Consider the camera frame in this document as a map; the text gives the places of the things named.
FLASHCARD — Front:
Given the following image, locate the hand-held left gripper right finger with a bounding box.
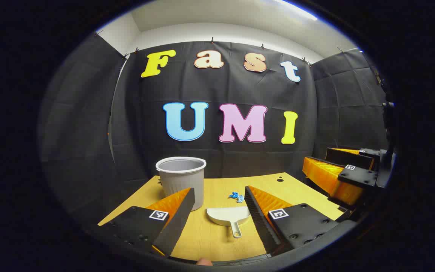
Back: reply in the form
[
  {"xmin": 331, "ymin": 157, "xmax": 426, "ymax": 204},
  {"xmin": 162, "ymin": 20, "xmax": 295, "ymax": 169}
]
[{"xmin": 245, "ymin": 185, "xmax": 344, "ymax": 257}]

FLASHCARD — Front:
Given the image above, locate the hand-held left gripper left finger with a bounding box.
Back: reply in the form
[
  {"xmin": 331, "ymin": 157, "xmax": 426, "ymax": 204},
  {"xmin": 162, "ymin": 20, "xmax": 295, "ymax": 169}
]
[{"xmin": 99, "ymin": 188, "xmax": 196, "ymax": 257}]

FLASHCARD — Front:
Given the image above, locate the white plastic dustpan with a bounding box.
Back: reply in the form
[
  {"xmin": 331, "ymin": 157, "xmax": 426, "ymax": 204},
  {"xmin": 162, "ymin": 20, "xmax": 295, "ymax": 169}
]
[{"xmin": 206, "ymin": 206, "xmax": 251, "ymax": 238}]

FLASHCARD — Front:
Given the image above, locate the grey ribbed garbage bin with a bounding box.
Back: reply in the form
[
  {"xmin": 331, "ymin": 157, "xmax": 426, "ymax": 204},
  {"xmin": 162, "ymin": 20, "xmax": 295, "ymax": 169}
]
[{"xmin": 156, "ymin": 156, "xmax": 207, "ymax": 211}]

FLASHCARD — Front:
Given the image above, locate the wooden desktop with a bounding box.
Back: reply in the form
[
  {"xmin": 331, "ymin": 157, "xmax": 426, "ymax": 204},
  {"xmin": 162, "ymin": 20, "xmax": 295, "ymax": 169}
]
[{"xmin": 97, "ymin": 172, "xmax": 344, "ymax": 262}]

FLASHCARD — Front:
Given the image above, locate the black backdrop cloth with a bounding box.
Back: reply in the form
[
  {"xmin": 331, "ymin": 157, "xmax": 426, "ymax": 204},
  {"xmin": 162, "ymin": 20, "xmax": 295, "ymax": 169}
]
[{"xmin": 38, "ymin": 34, "xmax": 392, "ymax": 227}]

